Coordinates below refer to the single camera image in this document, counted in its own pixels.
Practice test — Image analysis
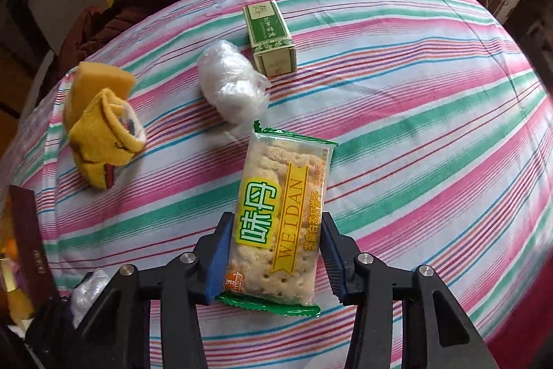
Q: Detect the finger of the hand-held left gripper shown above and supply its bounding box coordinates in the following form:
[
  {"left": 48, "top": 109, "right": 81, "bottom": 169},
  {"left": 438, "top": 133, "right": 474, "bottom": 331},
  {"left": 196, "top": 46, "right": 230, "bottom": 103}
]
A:
[{"left": 24, "top": 295, "right": 93, "bottom": 369}]

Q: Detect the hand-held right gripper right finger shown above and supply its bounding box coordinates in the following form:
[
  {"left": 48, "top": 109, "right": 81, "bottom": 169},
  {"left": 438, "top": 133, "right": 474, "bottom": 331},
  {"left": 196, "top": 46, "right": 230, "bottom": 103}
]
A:
[{"left": 319, "top": 212, "right": 495, "bottom": 369}]

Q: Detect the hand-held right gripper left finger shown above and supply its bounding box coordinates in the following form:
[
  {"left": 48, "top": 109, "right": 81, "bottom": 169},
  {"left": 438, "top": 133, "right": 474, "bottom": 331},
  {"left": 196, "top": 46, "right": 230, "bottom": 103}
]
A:
[{"left": 75, "top": 212, "right": 234, "bottom": 369}]

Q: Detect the green cracker packet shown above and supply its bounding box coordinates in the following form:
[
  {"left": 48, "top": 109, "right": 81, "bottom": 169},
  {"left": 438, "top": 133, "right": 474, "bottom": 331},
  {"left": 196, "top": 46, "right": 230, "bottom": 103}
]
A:
[{"left": 216, "top": 120, "right": 338, "bottom": 318}]

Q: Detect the gold lined maroon box tray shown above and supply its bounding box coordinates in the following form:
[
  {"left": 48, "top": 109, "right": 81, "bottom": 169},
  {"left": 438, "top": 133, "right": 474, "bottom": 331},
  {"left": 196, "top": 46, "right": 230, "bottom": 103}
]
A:
[{"left": 0, "top": 185, "right": 61, "bottom": 326}]

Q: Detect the clear plastic bag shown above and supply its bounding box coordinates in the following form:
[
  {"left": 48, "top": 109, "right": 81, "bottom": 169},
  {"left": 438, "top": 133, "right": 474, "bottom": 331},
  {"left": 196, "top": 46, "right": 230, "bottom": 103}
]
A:
[{"left": 71, "top": 269, "right": 111, "bottom": 326}]

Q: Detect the striped tablecloth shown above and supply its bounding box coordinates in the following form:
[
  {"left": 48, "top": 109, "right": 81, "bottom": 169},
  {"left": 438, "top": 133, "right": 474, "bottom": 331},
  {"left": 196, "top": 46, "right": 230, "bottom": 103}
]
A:
[{"left": 0, "top": 0, "right": 553, "bottom": 369}]

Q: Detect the yellow sock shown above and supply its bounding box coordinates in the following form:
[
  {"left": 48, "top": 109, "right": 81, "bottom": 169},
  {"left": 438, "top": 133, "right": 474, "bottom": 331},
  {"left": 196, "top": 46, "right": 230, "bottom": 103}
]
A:
[{"left": 69, "top": 89, "right": 147, "bottom": 190}]

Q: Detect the white plastic bag ball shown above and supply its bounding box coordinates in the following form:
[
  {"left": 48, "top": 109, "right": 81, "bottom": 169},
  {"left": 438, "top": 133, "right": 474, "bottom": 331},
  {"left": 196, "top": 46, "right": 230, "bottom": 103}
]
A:
[{"left": 197, "top": 40, "right": 272, "bottom": 123}]

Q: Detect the yellow sponge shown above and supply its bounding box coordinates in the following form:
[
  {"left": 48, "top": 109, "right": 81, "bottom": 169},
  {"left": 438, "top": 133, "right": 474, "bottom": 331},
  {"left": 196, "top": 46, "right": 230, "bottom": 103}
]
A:
[{"left": 64, "top": 62, "right": 135, "bottom": 128}]

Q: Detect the green tea box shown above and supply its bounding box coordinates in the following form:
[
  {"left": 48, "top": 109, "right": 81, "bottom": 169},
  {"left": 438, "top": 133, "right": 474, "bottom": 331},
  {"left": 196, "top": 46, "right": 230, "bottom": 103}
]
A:
[{"left": 242, "top": 1, "right": 297, "bottom": 76}]

